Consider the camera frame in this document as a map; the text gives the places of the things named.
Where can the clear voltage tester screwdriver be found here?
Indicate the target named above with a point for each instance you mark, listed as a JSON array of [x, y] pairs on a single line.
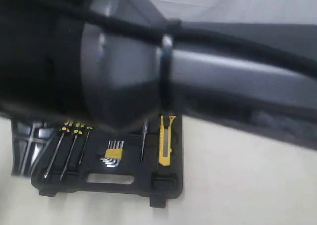
[[145, 130]]

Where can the yellow utility knife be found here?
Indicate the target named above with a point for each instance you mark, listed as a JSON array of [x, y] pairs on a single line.
[[165, 133]]

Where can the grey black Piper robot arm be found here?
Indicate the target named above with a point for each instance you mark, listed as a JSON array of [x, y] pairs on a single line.
[[115, 63]]

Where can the black plastic tool case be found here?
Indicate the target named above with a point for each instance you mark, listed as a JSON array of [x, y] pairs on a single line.
[[33, 144]]

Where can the hex key set yellow holder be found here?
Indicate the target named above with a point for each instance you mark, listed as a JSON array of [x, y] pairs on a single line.
[[113, 154]]

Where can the small yellow black screwdriver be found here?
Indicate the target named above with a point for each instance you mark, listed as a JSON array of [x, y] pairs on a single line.
[[89, 129]]

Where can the middle yellow black screwdriver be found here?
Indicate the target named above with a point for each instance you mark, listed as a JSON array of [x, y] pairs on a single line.
[[77, 131]]

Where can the large yellow black screwdriver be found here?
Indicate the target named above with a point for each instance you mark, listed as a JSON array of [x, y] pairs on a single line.
[[65, 129]]

